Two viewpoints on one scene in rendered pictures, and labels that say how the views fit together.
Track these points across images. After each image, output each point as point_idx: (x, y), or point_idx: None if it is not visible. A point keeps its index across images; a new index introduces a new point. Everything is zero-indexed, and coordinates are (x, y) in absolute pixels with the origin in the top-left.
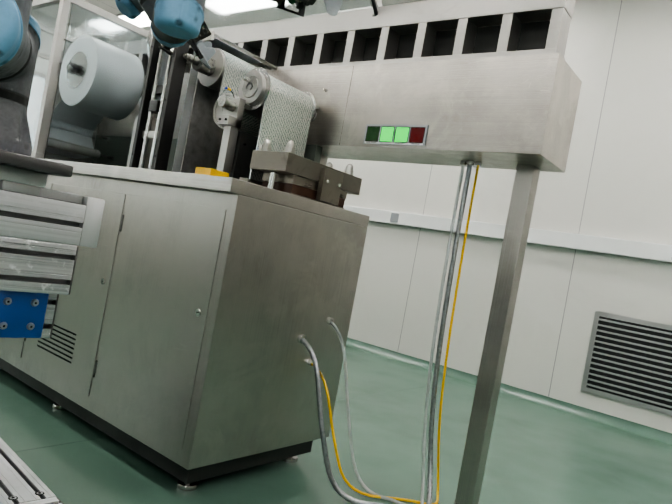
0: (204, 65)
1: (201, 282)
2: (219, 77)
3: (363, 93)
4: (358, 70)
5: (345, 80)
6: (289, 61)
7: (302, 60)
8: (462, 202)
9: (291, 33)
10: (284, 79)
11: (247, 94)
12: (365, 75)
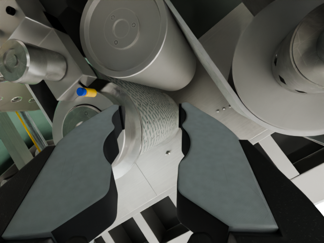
0: (106, 109)
1: None
2: (232, 69)
3: (123, 177)
4: (147, 194)
5: (154, 176)
6: (264, 146)
7: (263, 151)
8: (40, 146)
9: (299, 181)
10: (248, 122)
11: (75, 115)
12: (135, 194)
